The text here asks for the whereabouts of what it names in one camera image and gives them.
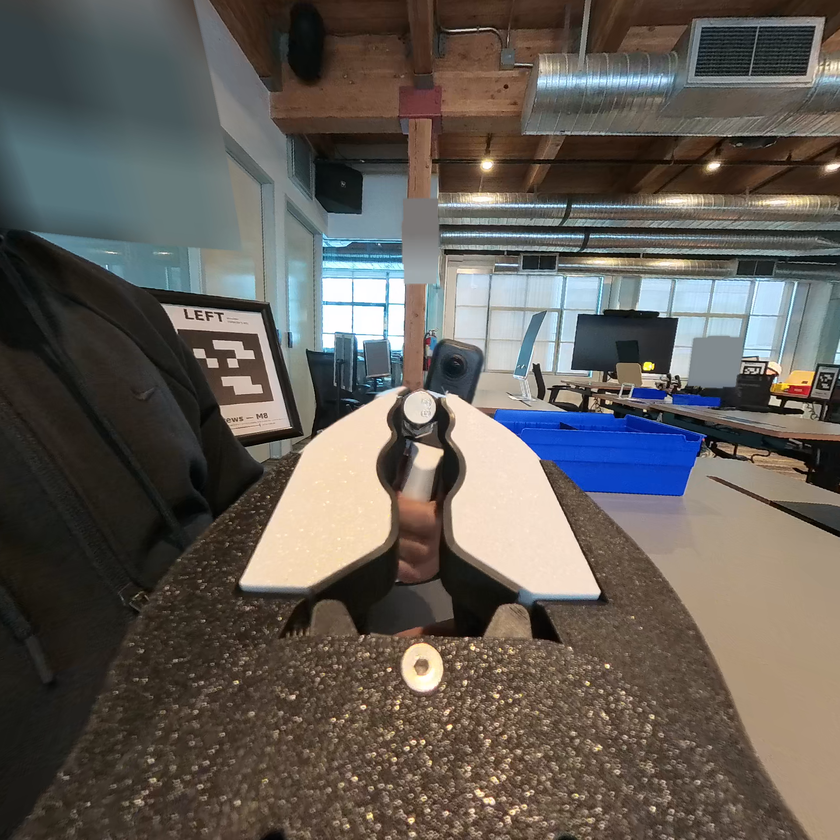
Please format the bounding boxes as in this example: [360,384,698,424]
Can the large blue plastic bin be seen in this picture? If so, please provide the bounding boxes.
[491,409,707,498]

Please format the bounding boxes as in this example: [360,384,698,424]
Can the grey screen monitor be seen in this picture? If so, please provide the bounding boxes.
[334,332,395,391]

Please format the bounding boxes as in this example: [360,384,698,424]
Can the long wooden desk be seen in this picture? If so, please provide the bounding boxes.
[552,378,840,476]

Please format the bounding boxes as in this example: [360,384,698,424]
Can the framed black white poster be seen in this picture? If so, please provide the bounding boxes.
[145,288,304,448]

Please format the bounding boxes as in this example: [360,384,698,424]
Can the wooden support post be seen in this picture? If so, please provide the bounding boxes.
[398,0,443,392]

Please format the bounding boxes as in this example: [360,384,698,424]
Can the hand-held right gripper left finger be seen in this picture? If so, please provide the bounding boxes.
[239,389,410,602]

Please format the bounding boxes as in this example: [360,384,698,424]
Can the person's black jacket torso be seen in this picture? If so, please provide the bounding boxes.
[0,230,266,834]

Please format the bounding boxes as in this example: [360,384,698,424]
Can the person's left hand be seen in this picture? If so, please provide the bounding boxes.
[394,497,447,586]

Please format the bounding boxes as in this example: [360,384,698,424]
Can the clear tilted panel stand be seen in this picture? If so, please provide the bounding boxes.
[510,310,550,384]

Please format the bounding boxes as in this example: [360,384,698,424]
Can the metal bolt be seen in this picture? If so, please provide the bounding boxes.
[398,390,445,506]

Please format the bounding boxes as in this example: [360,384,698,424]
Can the black wall speaker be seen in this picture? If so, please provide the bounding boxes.
[314,159,364,216]

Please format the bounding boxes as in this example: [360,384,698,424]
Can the long silver ceiling duct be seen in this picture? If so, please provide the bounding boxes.
[437,191,840,259]

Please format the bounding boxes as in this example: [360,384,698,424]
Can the silver spiral air duct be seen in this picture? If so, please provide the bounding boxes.
[521,50,840,137]

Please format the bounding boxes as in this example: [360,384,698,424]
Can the large black monitor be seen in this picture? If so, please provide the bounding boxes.
[570,311,681,376]

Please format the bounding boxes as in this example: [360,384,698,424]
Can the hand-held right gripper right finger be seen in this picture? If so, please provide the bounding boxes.
[434,389,602,607]

